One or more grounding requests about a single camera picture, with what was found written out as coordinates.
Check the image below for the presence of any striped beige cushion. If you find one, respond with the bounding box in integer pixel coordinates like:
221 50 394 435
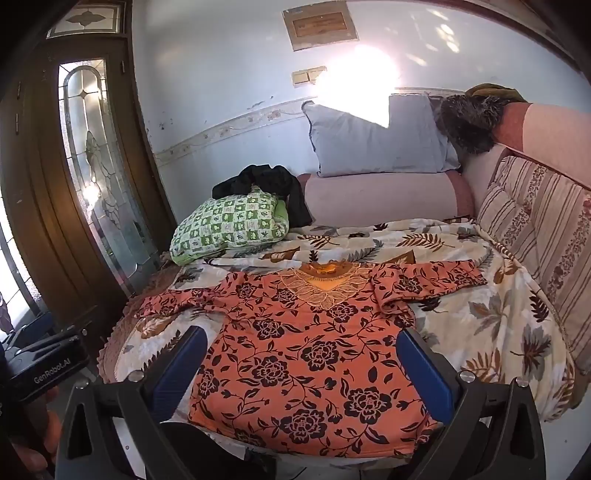
477 156 590 371

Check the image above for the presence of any dark furry cushion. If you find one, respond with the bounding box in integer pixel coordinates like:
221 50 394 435
440 95 510 155

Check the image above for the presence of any pink bolster cushion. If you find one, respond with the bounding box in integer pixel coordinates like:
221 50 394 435
298 171 475 227

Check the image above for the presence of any framed wall picture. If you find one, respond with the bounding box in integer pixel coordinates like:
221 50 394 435
283 1 359 51

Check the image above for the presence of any pink sofa backrest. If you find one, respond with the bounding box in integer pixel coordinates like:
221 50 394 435
463 103 591 209

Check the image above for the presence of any black garment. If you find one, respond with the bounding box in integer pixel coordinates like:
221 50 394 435
211 165 312 228

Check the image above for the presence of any leaf pattern fleece blanket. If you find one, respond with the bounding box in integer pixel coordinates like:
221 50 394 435
115 219 575 429

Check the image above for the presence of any orange floral blouse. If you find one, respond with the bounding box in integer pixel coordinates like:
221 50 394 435
137 261 485 458

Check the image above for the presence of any beige wall switch plate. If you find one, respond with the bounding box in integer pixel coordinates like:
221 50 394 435
291 66 327 87

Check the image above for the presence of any wooden door with stained glass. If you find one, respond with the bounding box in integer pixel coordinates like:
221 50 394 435
1 1 175 343

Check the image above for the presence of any light blue pillow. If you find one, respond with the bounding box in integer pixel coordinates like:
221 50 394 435
301 94 460 177

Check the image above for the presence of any olive cloth on backrest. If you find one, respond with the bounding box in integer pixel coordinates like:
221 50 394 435
465 83 526 103

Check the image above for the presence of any brown lace bed skirt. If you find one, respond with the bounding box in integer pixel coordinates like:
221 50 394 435
97 265 180 384

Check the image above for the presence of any green white checkered pillow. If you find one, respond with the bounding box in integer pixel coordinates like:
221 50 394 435
169 186 290 266

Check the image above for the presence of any person's left hand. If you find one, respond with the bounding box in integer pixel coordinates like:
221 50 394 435
9 387 62 479

